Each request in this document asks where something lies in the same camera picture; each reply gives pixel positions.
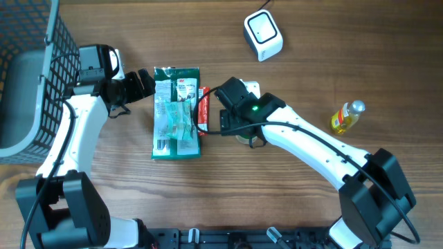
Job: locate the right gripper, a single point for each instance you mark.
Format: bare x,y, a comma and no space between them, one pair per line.
228,122

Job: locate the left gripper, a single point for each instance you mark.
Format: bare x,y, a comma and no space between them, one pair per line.
136,91

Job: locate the green lidded jar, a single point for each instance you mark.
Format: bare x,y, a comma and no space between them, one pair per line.
246,140

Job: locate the red stick packet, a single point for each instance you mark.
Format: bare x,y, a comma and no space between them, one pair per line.
203,109

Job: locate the teal wipes packet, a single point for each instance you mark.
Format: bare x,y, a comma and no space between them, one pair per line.
179,120

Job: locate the green sponge package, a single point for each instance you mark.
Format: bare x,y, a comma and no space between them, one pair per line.
174,85

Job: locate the yellow dish soap bottle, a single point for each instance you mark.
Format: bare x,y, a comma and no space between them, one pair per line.
346,116

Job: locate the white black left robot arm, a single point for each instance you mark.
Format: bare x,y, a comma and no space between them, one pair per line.
60,205

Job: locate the white barcode scanner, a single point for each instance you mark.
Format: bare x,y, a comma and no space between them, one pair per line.
262,35

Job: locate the dark grey mesh basket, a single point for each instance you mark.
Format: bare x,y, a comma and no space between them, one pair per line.
39,58

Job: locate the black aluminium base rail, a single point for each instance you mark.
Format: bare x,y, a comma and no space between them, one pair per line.
309,238

